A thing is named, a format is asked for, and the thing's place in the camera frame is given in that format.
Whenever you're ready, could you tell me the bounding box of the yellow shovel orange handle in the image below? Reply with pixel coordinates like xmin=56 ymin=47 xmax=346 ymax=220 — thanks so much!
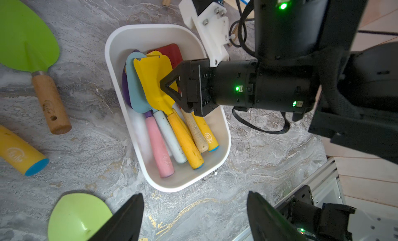
xmin=146 ymin=50 xmax=220 ymax=153

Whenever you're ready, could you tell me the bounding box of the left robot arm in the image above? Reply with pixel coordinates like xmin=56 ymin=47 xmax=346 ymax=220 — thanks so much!
xmin=90 ymin=186 xmax=398 ymax=241

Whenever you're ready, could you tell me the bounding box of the all yellow plastic scoop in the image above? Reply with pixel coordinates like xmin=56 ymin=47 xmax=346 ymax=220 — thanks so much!
xmin=133 ymin=55 xmax=204 ymax=169

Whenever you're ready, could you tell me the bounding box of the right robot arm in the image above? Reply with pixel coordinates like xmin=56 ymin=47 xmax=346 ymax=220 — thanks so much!
xmin=160 ymin=0 xmax=398 ymax=163

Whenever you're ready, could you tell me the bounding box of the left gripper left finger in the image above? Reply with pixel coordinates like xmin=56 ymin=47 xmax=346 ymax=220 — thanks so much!
xmin=89 ymin=193 xmax=145 ymax=241

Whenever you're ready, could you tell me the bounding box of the green trowel wooden handle front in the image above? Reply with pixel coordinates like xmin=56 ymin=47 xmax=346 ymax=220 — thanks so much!
xmin=48 ymin=193 xmax=113 ymax=241

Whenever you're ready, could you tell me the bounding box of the red shovel wooden handle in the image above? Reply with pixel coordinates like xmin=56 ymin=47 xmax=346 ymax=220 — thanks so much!
xmin=147 ymin=44 xmax=209 ymax=153

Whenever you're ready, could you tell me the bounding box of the green trowel wooden handle back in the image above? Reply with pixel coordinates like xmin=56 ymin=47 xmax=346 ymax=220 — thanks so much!
xmin=1 ymin=0 xmax=72 ymax=135

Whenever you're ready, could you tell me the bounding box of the green trowel wooden handle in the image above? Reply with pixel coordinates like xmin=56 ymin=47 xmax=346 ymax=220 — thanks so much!
xmin=1 ymin=0 xmax=72 ymax=135
xmin=48 ymin=193 xmax=113 ymax=241

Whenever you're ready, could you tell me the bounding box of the yellow shovel blue-tipped handle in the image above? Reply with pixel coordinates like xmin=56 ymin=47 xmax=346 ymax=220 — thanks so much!
xmin=1 ymin=125 xmax=49 ymax=177

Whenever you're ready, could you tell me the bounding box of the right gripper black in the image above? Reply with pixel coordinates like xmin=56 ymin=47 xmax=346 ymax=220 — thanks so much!
xmin=159 ymin=59 xmax=258 ymax=117

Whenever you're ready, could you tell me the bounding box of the light blue trowel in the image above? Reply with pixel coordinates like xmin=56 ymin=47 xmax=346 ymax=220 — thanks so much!
xmin=125 ymin=50 xmax=187 ymax=164

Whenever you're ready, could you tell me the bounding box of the purple shovel pink handle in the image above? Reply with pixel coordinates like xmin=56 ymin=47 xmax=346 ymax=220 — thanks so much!
xmin=121 ymin=50 xmax=175 ymax=179

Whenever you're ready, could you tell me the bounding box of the white plastic storage box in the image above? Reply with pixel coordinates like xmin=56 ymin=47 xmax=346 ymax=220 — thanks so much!
xmin=105 ymin=24 xmax=231 ymax=193

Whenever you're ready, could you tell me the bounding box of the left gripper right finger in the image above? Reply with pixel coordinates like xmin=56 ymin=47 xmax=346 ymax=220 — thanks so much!
xmin=247 ymin=191 xmax=306 ymax=241

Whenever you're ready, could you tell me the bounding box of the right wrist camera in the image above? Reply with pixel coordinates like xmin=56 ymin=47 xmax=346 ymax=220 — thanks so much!
xmin=179 ymin=0 xmax=229 ymax=67

